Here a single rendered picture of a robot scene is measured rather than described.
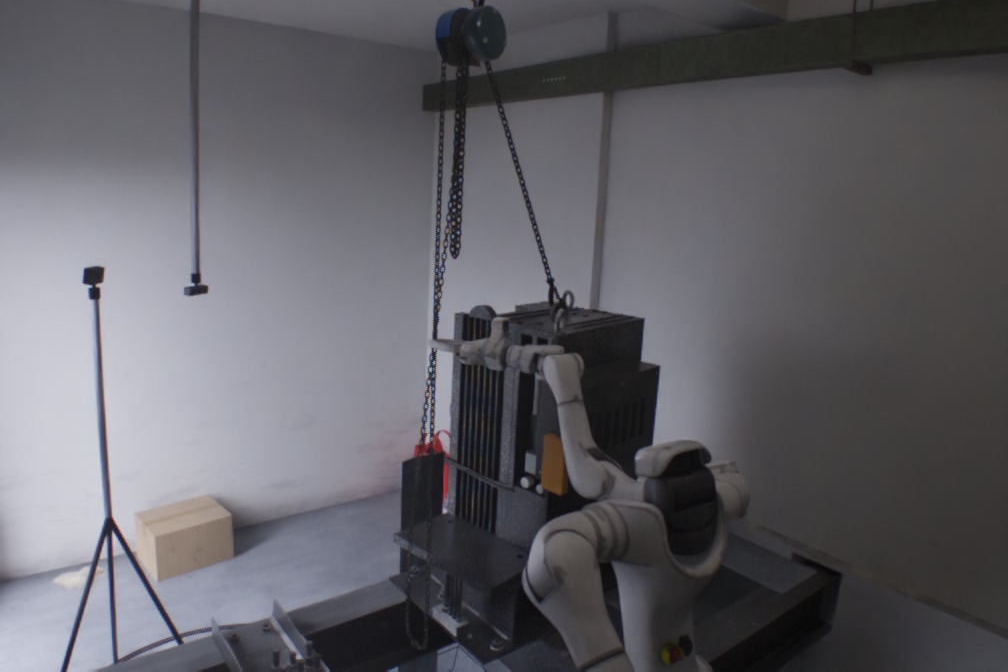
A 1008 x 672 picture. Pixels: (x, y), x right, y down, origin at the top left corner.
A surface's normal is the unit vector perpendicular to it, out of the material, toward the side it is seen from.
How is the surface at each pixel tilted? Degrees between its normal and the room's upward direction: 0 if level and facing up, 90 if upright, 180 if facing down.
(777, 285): 90
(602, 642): 41
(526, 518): 90
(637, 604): 92
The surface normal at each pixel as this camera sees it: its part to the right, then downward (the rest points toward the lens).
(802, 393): -0.80, 0.07
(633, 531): -0.66, 0.02
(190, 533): 0.69, 0.15
